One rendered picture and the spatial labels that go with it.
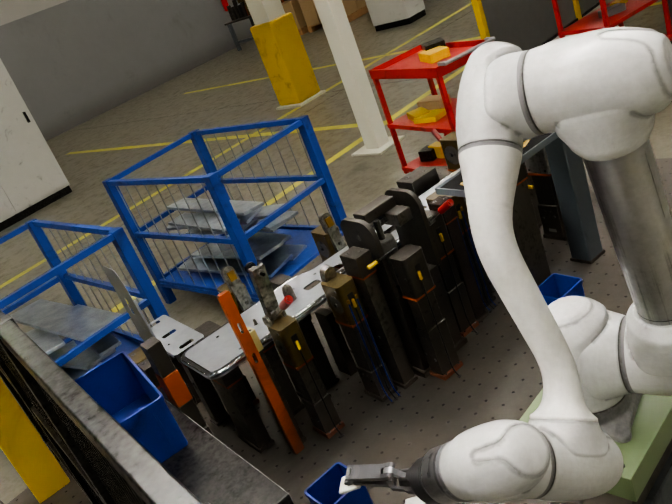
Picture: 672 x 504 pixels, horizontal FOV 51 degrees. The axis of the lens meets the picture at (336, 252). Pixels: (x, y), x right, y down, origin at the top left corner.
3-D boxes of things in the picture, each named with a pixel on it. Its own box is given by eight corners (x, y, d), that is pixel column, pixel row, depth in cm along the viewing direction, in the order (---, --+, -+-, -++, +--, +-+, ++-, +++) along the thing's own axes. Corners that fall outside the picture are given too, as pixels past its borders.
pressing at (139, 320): (164, 373, 185) (103, 263, 171) (182, 386, 176) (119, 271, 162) (162, 374, 184) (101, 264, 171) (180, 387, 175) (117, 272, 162)
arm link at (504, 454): (439, 507, 102) (510, 506, 108) (509, 490, 90) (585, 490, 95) (430, 432, 107) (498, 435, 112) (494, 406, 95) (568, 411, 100)
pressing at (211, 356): (496, 139, 255) (495, 136, 254) (548, 140, 237) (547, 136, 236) (176, 359, 192) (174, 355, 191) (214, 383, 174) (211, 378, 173)
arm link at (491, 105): (439, 144, 111) (522, 127, 103) (442, 40, 115) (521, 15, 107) (476, 169, 121) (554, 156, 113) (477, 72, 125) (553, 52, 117)
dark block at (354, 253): (401, 372, 201) (352, 245, 184) (418, 378, 195) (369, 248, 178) (389, 382, 198) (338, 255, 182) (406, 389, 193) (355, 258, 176)
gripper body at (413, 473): (465, 461, 114) (433, 471, 122) (422, 444, 112) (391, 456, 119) (461, 508, 110) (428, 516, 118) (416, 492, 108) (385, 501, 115)
